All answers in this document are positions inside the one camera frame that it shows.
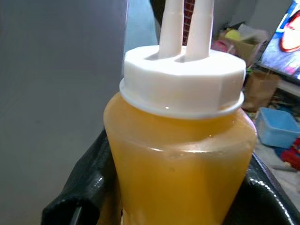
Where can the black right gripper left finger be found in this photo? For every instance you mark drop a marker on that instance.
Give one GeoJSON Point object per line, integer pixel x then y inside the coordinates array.
{"type": "Point", "coordinates": [84, 187]}

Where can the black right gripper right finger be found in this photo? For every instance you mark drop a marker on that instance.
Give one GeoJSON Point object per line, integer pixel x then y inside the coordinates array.
{"type": "Point", "coordinates": [274, 201]}

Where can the orange squeeze bottle twin-nozzle cap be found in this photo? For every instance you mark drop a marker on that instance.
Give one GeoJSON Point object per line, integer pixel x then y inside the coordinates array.
{"type": "Point", "coordinates": [178, 164]}

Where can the grey fridge door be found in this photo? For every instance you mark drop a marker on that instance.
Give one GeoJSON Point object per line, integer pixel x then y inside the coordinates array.
{"type": "Point", "coordinates": [58, 93]}

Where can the red toy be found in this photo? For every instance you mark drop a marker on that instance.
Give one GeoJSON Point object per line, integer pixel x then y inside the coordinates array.
{"type": "Point", "coordinates": [293, 157]}

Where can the blue plastic container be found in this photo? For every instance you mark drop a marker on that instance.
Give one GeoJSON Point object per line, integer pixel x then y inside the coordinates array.
{"type": "Point", "coordinates": [276, 131]}

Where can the brown paper bag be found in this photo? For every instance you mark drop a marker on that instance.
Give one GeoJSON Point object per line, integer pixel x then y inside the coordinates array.
{"type": "Point", "coordinates": [260, 91]}

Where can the brown cardboard box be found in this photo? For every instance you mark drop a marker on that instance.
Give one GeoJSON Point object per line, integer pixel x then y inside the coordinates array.
{"type": "Point", "coordinates": [248, 49]}

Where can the colourful cartoon picture panel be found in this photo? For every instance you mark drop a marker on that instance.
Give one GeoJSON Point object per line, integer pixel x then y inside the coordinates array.
{"type": "Point", "coordinates": [286, 47]}

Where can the pink bag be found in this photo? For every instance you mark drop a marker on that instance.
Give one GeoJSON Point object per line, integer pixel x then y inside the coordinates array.
{"type": "Point", "coordinates": [220, 46]}

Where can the yellow ball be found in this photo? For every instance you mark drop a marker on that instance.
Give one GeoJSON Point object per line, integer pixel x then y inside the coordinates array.
{"type": "Point", "coordinates": [233, 35]}

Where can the red brick-tile pillar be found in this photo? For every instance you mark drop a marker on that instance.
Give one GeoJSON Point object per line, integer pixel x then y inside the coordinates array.
{"type": "Point", "coordinates": [188, 21]}

